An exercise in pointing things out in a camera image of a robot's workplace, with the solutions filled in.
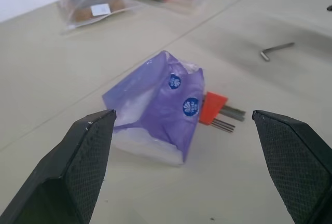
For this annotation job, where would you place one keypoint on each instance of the red hex key set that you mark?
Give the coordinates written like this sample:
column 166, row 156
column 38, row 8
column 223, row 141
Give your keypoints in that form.
column 213, row 109

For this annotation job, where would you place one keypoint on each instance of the large grey metal hex keys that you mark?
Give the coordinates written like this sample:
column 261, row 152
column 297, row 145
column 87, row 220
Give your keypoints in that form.
column 234, row 113

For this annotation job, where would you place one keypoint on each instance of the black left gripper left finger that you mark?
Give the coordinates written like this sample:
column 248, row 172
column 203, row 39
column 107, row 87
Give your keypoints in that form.
column 77, row 167

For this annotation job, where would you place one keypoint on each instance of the metal hex key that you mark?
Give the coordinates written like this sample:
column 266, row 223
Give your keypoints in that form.
column 275, row 49

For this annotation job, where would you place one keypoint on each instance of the purple tissue pack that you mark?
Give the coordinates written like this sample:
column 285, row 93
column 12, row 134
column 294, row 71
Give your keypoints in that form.
column 160, row 110

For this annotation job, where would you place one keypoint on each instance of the clear bag with brown items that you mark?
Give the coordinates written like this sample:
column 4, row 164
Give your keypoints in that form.
column 90, row 6

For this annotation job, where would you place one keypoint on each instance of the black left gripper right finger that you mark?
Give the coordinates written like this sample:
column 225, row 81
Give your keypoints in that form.
column 293, row 161

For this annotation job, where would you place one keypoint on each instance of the small thin metal hex keys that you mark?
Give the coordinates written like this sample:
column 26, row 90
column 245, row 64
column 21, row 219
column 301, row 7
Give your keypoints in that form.
column 224, row 126

